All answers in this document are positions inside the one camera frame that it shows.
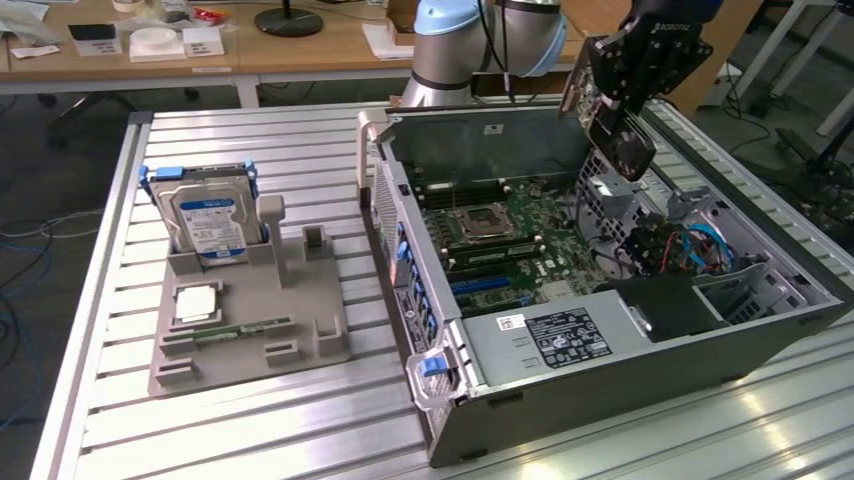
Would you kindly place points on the green motherboard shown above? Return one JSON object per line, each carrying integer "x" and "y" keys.
{"x": 540, "y": 240}

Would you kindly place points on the white box with black top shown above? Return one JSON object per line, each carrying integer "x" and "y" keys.
{"x": 95, "y": 39}

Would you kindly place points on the CPU socket metal frame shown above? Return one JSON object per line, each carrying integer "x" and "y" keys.
{"x": 487, "y": 222}

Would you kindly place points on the grey metal disk bay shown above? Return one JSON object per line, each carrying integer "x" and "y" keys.
{"x": 740, "y": 295}

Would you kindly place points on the installed green RAM stick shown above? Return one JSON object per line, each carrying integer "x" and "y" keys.
{"x": 494, "y": 254}

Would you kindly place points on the wooden side panel desk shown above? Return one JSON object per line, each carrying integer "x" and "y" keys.
{"x": 734, "y": 50}

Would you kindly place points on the white tape roll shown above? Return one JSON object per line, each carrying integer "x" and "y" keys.
{"x": 133, "y": 5}

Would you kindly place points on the black graphics card with fan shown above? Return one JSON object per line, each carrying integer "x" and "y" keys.
{"x": 627, "y": 150}

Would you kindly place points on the red small packet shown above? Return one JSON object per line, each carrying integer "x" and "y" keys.
{"x": 207, "y": 15}

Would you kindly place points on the clear plastic bag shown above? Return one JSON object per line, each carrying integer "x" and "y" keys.
{"x": 29, "y": 22}

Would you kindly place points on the green loose RAM stick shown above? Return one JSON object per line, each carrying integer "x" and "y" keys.
{"x": 229, "y": 330}

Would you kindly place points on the white paper label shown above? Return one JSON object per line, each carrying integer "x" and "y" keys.
{"x": 33, "y": 51}

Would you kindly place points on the silver CPU chip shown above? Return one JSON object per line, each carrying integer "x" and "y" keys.
{"x": 195, "y": 303}

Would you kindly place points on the brown cardboard box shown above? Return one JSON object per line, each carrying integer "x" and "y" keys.
{"x": 401, "y": 15}

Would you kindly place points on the plain white box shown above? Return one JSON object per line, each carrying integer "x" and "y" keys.
{"x": 201, "y": 41}

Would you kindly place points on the open dark grey PC case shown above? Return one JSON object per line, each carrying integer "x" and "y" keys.
{"x": 600, "y": 400}

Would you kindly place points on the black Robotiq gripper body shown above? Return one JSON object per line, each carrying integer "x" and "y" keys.
{"x": 667, "y": 20}

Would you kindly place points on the blue case latch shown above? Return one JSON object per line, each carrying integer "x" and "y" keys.
{"x": 429, "y": 365}

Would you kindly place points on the grey power supply with label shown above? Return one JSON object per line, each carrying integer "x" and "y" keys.
{"x": 507, "y": 350}

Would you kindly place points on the white desk frame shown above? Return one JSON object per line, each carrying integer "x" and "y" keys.
{"x": 794, "y": 50}

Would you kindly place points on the grey plastic parts rack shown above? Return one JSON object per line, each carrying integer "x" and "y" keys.
{"x": 300, "y": 320}

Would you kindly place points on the white paper stack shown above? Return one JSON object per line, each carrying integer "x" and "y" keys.
{"x": 387, "y": 42}

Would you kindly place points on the blue expansion slot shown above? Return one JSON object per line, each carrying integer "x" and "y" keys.
{"x": 480, "y": 286}

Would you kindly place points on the black round lamp base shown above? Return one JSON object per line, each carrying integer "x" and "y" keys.
{"x": 288, "y": 22}

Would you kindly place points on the blue disk caddy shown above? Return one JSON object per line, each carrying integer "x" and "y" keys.
{"x": 249, "y": 175}

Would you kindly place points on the hard disk with blue label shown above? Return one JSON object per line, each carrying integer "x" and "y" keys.
{"x": 207, "y": 225}

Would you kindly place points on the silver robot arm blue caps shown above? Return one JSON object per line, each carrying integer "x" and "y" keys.
{"x": 453, "y": 55}

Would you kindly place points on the blue card retention clips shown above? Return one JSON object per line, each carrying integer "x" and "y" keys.
{"x": 416, "y": 290}

